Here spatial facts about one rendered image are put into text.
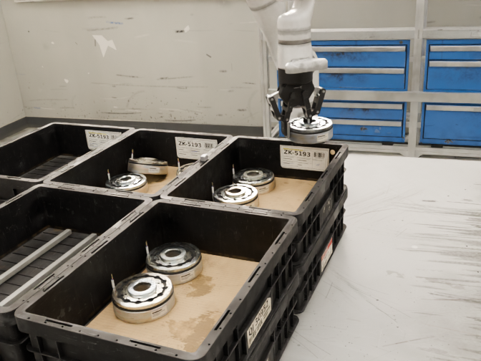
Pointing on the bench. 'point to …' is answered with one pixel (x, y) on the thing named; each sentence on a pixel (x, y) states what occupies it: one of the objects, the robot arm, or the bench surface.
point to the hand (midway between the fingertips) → (296, 128)
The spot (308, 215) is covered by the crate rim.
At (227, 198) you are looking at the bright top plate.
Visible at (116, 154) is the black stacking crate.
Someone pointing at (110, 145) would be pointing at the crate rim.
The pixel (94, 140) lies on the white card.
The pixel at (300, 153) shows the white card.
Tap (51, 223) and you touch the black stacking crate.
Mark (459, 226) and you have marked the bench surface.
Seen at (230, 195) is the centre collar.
